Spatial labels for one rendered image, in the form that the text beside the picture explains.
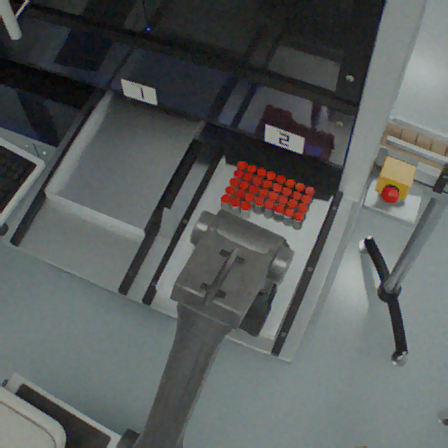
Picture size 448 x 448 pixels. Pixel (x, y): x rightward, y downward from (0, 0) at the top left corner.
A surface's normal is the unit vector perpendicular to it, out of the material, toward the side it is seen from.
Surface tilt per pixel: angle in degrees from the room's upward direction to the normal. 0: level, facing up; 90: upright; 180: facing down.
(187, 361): 57
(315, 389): 0
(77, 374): 0
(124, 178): 0
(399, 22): 90
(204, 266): 12
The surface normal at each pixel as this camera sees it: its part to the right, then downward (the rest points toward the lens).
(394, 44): -0.40, 0.83
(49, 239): -0.02, -0.44
